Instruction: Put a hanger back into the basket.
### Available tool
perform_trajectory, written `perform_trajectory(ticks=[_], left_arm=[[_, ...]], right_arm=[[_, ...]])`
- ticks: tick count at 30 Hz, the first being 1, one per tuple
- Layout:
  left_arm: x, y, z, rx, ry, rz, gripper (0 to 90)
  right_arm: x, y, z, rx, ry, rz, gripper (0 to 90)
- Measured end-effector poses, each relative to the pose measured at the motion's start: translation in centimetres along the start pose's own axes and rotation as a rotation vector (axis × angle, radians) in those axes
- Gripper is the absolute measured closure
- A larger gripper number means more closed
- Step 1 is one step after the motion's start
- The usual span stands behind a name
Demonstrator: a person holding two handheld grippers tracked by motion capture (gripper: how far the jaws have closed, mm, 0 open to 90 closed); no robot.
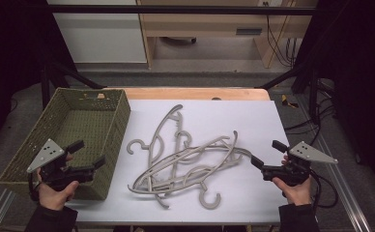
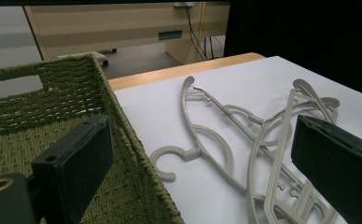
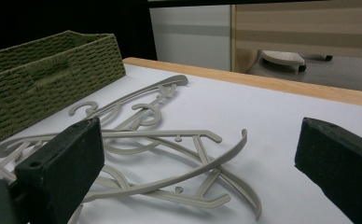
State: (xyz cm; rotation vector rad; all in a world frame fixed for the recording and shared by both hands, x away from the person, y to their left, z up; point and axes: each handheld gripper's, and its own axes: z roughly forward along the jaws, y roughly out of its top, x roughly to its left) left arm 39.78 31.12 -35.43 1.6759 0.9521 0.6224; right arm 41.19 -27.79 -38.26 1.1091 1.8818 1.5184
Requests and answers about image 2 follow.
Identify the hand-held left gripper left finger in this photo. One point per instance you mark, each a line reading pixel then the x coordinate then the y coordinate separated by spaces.
pixel 76 161

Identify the white cabinet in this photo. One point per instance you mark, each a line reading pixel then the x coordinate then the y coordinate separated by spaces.
pixel 5 37

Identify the green woven basket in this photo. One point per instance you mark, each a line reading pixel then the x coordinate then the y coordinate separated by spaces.
pixel 14 143

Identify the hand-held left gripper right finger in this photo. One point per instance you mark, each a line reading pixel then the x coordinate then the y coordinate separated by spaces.
pixel 334 161

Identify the white power strip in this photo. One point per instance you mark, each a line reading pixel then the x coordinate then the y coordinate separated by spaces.
pixel 183 4

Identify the dark curtain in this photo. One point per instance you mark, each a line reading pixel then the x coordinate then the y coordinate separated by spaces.
pixel 294 31

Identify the grey plastic clothes hanger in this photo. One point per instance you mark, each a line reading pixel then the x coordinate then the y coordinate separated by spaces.
pixel 281 146
pixel 188 154
pixel 255 119

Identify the white table sheet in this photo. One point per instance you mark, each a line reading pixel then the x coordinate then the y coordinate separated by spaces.
pixel 157 118

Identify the light wooden desk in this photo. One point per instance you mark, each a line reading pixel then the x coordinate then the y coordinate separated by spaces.
pixel 107 28

